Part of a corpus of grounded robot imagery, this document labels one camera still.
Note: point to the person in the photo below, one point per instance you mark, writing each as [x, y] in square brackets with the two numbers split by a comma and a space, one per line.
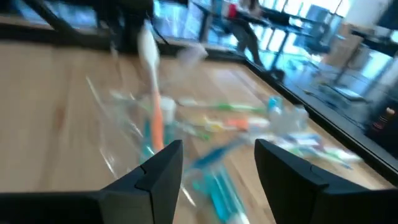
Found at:
[245, 34]

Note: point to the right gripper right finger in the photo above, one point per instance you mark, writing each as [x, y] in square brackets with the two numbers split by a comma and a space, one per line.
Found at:
[298, 193]

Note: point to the teal and white toothbrush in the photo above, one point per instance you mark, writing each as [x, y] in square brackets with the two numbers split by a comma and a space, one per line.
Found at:
[329, 154]

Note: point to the black computer tower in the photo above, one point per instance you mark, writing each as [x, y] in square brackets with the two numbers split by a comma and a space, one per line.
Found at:
[385, 130]

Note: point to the orange and white toothbrush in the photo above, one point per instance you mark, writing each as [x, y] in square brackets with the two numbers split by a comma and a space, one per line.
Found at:
[149, 46]

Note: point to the colourful toothbrushes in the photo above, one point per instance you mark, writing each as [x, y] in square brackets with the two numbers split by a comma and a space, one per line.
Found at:
[236, 107]

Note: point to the orange toothbrush with yellow head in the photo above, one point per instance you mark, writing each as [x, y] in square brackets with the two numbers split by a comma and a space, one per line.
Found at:
[237, 124]

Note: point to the clear plastic bag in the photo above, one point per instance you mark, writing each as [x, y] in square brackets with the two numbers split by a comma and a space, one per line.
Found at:
[124, 146]

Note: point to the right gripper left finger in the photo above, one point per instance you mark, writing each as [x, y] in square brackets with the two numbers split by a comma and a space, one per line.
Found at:
[155, 186]

